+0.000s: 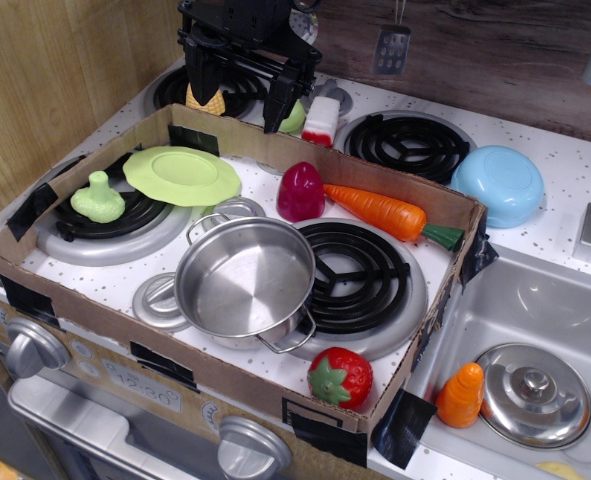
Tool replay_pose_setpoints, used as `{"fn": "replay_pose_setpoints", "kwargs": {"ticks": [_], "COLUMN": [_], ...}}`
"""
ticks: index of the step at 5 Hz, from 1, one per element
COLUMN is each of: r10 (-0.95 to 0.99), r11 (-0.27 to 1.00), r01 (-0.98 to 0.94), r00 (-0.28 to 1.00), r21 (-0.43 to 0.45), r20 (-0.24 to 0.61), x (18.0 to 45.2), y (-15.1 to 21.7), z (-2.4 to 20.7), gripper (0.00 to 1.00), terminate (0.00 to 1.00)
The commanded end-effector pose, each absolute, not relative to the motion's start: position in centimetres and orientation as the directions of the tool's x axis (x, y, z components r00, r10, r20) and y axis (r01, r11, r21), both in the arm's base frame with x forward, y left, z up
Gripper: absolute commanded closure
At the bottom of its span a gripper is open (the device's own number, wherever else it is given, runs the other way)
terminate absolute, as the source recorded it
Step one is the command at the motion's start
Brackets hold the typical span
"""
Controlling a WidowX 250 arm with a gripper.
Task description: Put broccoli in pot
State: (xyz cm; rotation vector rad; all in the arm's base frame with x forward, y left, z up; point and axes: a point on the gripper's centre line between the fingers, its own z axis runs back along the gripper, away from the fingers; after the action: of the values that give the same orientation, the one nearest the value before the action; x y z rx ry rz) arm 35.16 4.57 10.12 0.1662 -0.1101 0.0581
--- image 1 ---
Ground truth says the brown cardboard fence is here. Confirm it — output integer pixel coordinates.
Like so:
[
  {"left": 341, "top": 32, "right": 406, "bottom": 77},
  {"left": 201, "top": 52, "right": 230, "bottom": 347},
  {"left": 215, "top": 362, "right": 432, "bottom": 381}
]
[{"left": 0, "top": 104, "right": 496, "bottom": 467}]

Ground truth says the grey oven knob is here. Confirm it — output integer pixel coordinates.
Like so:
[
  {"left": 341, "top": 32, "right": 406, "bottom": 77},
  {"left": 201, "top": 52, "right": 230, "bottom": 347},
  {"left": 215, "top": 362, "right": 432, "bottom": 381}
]
[
  {"left": 217, "top": 415, "right": 292, "bottom": 480},
  {"left": 6, "top": 318, "right": 71, "bottom": 378}
]

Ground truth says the small orange toy carrot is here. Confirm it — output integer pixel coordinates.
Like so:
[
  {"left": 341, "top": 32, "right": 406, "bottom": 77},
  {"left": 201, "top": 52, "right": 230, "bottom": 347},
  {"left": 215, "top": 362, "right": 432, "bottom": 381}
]
[{"left": 436, "top": 363, "right": 484, "bottom": 428}]

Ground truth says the red toy strawberry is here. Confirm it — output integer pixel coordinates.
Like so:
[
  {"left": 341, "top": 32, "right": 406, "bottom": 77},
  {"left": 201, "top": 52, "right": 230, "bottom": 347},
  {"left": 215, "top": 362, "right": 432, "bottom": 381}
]
[{"left": 307, "top": 347, "right": 374, "bottom": 411}]

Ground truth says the light blue plastic bowl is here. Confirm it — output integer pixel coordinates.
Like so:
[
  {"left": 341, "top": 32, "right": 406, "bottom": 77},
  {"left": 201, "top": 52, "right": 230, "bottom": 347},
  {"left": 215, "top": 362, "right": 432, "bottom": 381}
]
[{"left": 451, "top": 145, "right": 544, "bottom": 229}]

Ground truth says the metal sink basin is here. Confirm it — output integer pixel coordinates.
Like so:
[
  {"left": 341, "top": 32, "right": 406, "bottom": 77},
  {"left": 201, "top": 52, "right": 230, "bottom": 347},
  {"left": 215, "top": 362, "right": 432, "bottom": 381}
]
[{"left": 409, "top": 248, "right": 591, "bottom": 479}]

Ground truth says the black burner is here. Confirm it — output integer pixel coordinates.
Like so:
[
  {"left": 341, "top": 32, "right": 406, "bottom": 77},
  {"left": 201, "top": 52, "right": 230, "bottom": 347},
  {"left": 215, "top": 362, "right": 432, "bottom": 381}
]
[
  {"left": 275, "top": 218, "right": 428, "bottom": 361},
  {"left": 143, "top": 64, "right": 268, "bottom": 125},
  {"left": 334, "top": 110, "right": 476, "bottom": 185},
  {"left": 37, "top": 190, "right": 192, "bottom": 267}
]

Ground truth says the left grey oven knob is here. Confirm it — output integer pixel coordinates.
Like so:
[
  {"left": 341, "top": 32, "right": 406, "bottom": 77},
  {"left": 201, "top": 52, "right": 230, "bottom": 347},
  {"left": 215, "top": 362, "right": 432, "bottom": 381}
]
[{"left": 6, "top": 318, "right": 71, "bottom": 378}]

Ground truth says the back right black burner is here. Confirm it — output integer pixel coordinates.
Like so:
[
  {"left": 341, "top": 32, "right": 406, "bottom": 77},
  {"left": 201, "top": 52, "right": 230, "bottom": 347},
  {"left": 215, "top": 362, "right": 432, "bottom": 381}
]
[{"left": 334, "top": 110, "right": 476, "bottom": 185}]

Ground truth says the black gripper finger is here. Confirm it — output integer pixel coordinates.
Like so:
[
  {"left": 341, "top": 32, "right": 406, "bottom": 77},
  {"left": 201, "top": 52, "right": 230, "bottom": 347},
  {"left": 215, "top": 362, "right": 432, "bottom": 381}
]
[
  {"left": 184, "top": 27, "right": 221, "bottom": 106},
  {"left": 263, "top": 63, "right": 305, "bottom": 134}
]

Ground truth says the front right black burner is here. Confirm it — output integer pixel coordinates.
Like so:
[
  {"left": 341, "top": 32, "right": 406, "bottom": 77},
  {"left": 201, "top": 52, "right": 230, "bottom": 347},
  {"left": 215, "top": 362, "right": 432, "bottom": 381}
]
[{"left": 275, "top": 218, "right": 428, "bottom": 361}]

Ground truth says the back left black burner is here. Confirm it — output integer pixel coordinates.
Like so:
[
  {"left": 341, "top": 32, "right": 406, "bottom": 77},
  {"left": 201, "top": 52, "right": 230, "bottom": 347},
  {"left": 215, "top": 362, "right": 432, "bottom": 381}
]
[{"left": 143, "top": 64, "right": 268, "bottom": 125}]

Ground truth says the yellow toy at bottom edge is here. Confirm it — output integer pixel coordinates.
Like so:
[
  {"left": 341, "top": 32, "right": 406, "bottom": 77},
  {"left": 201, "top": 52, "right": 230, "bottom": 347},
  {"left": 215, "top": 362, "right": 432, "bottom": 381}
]
[{"left": 536, "top": 462, "right": 586, "bottom": 480}]

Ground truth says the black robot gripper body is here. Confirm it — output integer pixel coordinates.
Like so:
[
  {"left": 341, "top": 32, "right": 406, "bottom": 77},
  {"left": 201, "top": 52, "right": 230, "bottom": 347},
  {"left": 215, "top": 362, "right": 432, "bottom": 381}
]
[{"left": 178, "top": 1, "right": 322, "bottom": 96}]

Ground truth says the stainless steel pot lid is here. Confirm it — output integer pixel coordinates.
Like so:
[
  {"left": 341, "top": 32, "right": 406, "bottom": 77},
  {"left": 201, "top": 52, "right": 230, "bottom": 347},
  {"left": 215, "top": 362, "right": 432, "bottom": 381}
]
[{"left": 476, "top": 343, "right": 591, "bottom": 450}]

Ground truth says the yellow toy corn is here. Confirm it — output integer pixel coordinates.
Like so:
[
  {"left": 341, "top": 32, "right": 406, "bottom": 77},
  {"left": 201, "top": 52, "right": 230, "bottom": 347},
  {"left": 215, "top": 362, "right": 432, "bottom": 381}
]
[{"left": 185, "top": 85, "right": 226, "bottom": 116}]

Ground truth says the oven clock display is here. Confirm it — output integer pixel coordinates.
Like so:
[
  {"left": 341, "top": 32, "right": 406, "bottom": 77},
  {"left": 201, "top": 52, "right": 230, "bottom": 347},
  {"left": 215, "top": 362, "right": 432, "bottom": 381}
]
[{"left": 101, "top": 359, "right": 182, "bottom": 413}]

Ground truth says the green toy apple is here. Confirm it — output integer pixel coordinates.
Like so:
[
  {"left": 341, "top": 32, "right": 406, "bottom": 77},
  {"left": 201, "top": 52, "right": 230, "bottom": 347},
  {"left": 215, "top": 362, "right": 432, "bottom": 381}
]
[{"left": 278, "top": 100, "right": 306, "bottom": 134}]

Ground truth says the white and red toy block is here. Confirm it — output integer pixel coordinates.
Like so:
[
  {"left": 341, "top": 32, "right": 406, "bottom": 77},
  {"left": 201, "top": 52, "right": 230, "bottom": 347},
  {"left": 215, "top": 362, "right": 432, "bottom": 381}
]
[{"left": 301, "top": 96, "right": 340, "bottom": 147}]

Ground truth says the magenta toy vegetable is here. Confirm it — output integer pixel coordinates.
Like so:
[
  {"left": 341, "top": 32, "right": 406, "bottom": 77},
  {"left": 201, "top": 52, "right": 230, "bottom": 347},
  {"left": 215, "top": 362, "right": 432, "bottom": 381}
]
[{"left": 276, "top": 162, "right": 325, "bottom": 222}]

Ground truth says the front left black burner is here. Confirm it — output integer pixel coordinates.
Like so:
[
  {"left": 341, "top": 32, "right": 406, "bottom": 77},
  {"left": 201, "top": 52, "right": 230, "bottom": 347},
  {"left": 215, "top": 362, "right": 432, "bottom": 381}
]
[{"left": 37, "top": 190, "right": 192, "bottom": 267}]

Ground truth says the hanging metal spatula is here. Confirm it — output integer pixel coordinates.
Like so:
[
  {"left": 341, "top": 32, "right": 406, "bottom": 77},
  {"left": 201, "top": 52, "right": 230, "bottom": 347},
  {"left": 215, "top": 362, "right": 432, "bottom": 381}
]
[{"left": 373, "top": 0, "right": 412, "bottom": 76}]

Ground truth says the hanging metal skimmer ladle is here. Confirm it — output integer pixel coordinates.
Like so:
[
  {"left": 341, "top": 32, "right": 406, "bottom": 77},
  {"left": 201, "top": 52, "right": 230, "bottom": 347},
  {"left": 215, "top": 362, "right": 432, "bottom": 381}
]
[{"left": 289, "top": 9, "right": 319, "bottom": 45}]

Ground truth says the light green plastic plate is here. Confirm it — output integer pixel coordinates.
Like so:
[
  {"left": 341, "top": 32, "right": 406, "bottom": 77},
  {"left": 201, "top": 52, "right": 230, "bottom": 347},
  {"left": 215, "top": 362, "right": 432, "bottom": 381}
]
[{"left": 123, "top": 146, "right": 241, "bottom": 207}]

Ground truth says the right grey oven knob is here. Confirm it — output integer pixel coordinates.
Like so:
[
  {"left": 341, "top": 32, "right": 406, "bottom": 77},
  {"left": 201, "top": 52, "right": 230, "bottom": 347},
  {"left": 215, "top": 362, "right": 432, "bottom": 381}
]
[{"left": 217, "top": 415, "right": 292, "bottom": 480}]

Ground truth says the grey oven door handle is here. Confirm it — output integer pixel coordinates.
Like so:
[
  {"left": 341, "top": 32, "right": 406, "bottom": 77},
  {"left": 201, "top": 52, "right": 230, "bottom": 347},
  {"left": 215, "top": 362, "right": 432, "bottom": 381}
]
[{"left": 8, "top": 376, "right": 223, "bottom": 479}]

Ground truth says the light green toy broccoli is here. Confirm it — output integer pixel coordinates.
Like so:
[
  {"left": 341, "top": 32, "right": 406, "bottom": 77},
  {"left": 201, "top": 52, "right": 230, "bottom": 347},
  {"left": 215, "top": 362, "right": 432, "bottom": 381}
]
[{"left": 70, "top": 171, "right": 125, "bottom": 224}]

